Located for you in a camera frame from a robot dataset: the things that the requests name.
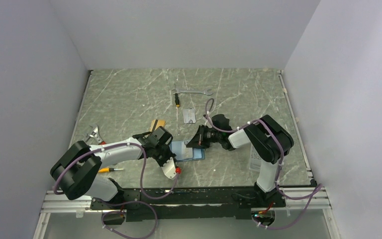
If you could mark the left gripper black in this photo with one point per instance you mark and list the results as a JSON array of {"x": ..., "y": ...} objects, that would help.
[{"x": 170, "y": 155}]

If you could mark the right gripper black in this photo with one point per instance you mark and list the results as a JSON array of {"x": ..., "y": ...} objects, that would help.
[{"x": 198, "y": 141}]

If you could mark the blue leather card holder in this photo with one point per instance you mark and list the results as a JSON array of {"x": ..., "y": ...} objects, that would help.
[{"x": 176, "y": 148}]

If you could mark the single silver VIP card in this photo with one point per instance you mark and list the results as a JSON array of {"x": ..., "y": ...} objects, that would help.
[{"x": 187, "y": 153}]

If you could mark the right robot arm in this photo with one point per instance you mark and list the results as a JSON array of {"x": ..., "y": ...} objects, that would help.
[{"x": 270, "y": 140}]

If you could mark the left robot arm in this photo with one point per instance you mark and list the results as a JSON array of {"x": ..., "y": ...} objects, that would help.
[{"x": 76, "y": 172}]

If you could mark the silver credit card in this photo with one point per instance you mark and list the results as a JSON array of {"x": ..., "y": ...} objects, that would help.
[{"x": 189, "y": 116}]

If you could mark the silver open-end wrench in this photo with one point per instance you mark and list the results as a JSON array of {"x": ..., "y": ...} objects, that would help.
[{"x": 208, "y": 92}]

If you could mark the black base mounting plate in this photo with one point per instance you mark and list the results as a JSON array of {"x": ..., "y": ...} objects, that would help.
[{"x": 194, "y": 203}]

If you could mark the clear plastic screw box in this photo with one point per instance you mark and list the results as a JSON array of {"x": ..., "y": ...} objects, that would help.
[{"x": 255, "y": 160}]

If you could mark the red adjustable wrench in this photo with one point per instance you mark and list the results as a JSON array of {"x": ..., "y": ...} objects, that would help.
[{"x": 94, "y": 134}]

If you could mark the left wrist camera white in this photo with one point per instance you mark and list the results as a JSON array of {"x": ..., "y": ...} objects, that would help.
[{"x": 170, "y": 169}]

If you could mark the yellow handle screwdriver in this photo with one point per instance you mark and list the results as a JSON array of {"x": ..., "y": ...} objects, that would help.
[{"x": 107, "y": 170}]

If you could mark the aluminium frame rail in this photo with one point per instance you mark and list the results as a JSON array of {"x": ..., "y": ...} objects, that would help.
[{"x": 295, "y": 198}]

